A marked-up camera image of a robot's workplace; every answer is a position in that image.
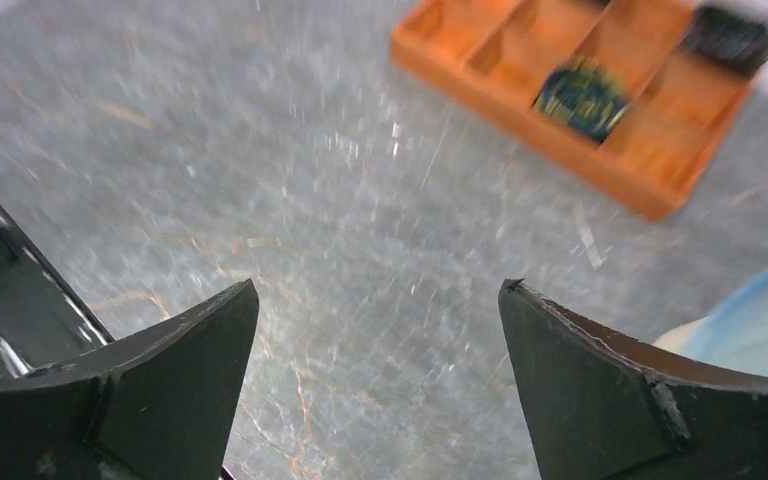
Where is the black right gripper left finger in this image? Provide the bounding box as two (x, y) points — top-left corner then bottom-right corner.
(0, 280), (259, 479)

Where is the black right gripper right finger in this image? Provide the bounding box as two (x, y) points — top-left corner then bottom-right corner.
(498, 279), (768, 479)

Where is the blue plastic trash bag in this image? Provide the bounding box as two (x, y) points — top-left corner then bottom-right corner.
(676, 269), (768, 377)

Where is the beige plastic trash bin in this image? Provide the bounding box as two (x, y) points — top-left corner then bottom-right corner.
(653, 317), (708, 356)

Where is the wooden compartment tray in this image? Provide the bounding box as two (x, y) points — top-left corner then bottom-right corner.
(390, 1), (755, 220)

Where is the black yellow rolled sock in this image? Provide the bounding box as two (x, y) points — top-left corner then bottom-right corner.
(533, 56), (631, 143)

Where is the black rolled sock right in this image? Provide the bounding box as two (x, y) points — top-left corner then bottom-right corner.
(679, 2), (768, 77)

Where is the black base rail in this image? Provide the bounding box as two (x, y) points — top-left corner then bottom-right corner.
(0, 205), (114, 378)

